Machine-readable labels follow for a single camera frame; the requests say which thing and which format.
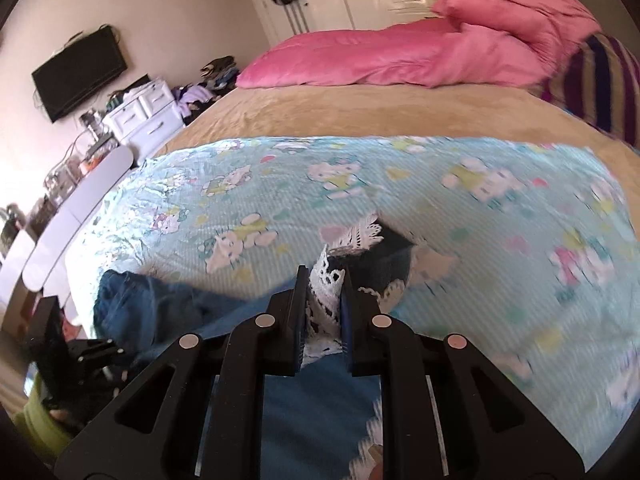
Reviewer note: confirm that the pile of dark clothes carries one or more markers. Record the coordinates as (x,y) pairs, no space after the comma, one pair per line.
(220,72)

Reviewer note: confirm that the purple garment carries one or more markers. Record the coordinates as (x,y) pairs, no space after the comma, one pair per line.
(190,97)

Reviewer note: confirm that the white drawer cabinet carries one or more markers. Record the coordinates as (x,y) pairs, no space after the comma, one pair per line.
(145,120)

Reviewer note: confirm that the striped pillow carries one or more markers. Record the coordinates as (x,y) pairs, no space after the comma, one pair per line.
(600,85)

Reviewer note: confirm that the pink duvet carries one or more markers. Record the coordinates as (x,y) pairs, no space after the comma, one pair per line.
(400,50)

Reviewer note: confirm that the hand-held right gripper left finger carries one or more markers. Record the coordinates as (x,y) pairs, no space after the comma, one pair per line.
(300,345)

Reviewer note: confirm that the cartoon cat printed blanket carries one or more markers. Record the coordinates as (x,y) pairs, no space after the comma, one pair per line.
(400,195)

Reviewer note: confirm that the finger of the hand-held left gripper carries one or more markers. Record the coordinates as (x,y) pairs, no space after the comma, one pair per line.
(112,351)

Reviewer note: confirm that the tan bed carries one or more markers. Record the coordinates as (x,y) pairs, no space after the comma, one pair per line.
(350,110)

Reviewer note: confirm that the clutter of small bottles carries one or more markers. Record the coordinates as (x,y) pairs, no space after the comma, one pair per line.
(75,165)

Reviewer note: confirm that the person's left forearm green sleeve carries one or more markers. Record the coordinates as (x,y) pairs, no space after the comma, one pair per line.
(40,425)

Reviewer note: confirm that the black wall television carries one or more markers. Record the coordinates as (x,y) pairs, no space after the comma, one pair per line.
(75,72)

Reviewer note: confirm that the blue denim jeans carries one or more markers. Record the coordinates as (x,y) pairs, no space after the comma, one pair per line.
(320,410)

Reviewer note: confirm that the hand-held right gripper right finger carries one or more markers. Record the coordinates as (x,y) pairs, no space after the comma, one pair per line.
(346,330)

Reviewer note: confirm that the white bed footboard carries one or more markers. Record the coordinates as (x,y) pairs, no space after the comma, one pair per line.
(95,180)

